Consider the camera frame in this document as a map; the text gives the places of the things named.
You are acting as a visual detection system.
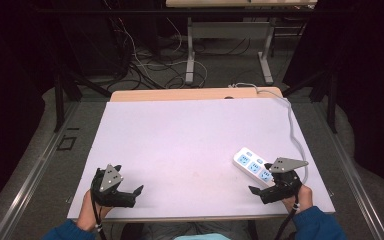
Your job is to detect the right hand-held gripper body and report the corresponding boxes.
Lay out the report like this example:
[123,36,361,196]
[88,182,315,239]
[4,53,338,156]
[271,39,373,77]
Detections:
[261,157,310,205]

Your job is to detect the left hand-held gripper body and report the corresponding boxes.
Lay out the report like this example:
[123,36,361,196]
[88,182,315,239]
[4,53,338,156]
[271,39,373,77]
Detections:
[90,163,137,208]

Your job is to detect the person's right hand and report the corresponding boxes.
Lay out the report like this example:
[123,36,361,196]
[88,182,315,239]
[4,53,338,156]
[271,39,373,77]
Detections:
[281,184,314,215]

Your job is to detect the person's left hand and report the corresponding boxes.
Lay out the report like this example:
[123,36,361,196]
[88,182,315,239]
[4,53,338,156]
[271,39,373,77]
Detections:
[76,189,114,233]

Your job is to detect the white power strip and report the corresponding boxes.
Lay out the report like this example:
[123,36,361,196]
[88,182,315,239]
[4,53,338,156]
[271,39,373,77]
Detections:
[232,146,277,188]

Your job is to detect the white table mat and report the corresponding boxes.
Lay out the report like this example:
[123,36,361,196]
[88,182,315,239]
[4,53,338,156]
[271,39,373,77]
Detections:
[66,97,336,221]

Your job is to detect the black metal stand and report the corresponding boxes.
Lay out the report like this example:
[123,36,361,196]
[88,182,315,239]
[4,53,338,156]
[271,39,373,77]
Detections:
[51,63,114,134]
[280,66,340,135]

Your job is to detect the wooden table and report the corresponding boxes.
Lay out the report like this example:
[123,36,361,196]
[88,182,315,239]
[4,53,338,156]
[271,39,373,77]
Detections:
[109,86,284,103]

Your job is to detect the desk with grey metal legs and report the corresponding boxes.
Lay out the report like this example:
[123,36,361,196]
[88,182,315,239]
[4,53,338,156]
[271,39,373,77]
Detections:
[165,0,319,86]

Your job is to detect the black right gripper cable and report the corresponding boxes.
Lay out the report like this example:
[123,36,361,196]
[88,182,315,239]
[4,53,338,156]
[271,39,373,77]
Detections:
[272,194,302,240]

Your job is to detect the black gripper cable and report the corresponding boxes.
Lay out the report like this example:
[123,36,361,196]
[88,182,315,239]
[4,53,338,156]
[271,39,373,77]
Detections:
[272,194,302,240]
[91,191,108,240]

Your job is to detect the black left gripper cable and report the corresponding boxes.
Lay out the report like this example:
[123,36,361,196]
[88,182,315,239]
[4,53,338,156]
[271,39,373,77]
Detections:
[91,191,108,240]

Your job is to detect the grey power strip cable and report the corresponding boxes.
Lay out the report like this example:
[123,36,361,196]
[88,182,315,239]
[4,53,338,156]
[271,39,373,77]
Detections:
[227,82,310,185]

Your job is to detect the black floor hatch frame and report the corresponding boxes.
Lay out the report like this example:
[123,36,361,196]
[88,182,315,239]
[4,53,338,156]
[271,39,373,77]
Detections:
[56,135,78,152]

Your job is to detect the metal floor rail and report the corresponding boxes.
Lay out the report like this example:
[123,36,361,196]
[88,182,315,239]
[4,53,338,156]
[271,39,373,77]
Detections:
[313,101,384,240]
[0,101,81,240]

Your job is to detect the tangle of floor cables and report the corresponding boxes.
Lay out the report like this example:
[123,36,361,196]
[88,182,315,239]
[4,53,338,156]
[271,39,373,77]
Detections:
[99,0,214,91]

